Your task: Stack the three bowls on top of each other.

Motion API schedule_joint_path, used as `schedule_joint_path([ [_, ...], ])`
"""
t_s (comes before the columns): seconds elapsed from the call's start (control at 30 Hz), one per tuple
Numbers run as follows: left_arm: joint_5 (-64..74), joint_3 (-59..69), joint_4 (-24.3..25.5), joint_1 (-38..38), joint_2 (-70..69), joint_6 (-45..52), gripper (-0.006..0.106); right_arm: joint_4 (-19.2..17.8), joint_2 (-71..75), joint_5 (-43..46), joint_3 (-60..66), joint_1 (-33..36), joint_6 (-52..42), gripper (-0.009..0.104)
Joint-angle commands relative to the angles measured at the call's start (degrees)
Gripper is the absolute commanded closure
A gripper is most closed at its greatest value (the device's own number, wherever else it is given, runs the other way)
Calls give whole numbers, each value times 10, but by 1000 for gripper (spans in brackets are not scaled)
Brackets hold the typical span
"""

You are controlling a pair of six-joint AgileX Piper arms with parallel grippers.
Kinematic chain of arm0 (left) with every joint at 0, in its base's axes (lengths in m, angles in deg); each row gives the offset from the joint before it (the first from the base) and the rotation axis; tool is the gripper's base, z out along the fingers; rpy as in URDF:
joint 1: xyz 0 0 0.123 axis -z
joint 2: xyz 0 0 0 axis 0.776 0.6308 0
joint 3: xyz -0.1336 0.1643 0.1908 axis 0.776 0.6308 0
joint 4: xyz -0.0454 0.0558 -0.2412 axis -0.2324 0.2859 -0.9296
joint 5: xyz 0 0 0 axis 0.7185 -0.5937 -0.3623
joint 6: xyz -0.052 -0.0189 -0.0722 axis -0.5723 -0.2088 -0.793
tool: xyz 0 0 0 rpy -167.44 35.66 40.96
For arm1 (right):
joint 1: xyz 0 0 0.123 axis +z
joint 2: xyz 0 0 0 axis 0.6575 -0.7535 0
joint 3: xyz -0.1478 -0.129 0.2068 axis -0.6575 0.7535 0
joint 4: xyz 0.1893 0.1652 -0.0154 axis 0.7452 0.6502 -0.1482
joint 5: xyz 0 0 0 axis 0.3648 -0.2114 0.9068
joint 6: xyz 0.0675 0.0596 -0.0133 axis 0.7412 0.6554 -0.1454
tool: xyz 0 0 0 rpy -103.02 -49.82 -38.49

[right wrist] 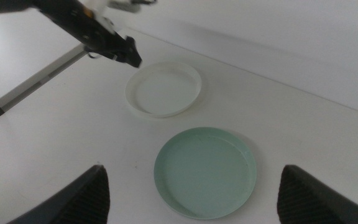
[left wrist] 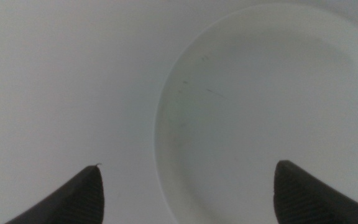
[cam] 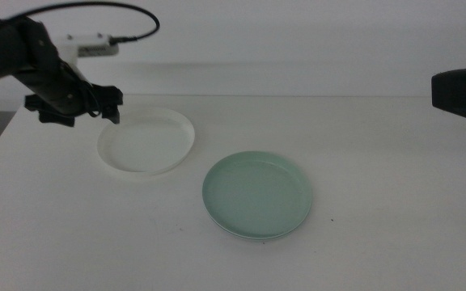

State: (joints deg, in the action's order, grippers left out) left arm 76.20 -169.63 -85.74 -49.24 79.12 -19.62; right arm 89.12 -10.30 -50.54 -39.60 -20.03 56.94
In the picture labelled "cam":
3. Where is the white shallow bowl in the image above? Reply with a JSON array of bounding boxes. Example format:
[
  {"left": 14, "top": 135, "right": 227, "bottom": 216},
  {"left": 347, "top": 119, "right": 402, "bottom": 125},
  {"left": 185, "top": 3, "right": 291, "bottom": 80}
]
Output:
[{"left": 96, "top": 107, "right": 197, "bottom": 177}]

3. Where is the mint green shallow bowl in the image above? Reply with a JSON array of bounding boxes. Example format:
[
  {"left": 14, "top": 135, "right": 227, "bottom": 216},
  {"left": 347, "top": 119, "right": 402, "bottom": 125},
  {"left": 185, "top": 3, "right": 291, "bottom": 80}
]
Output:
[{"left": 201, "top": 150, "right": 313, "bottom": 240}]

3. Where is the grey shallow bowl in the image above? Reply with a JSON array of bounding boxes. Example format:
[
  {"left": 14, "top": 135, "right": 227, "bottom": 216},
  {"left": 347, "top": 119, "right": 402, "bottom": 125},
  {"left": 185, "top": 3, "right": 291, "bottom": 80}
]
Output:
[{"left": 205, "top": 212, "right": 301, "bottom": 243}]

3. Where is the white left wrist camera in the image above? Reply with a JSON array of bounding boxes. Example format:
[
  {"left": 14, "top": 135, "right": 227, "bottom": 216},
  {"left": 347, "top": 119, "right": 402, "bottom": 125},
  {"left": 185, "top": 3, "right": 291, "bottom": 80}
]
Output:
[{"left": 53, "top": 32, "right": 121, "bottom": 68}]

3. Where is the black left camera cable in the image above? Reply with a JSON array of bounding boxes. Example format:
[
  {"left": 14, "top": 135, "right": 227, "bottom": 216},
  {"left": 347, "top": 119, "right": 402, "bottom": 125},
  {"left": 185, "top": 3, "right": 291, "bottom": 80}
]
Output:
[{"left": 0, "top": 0, "right": 162, "bottom": 45}]

